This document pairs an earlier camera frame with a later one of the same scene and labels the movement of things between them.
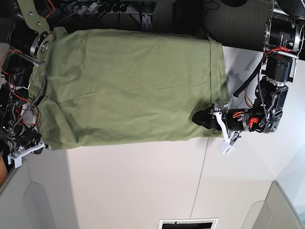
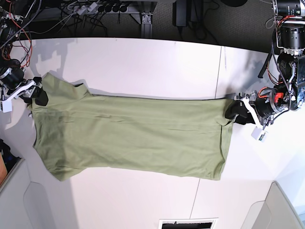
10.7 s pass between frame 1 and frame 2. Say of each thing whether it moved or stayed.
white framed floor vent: stayed
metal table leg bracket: stayed
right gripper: moved
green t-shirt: moved
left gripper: moved
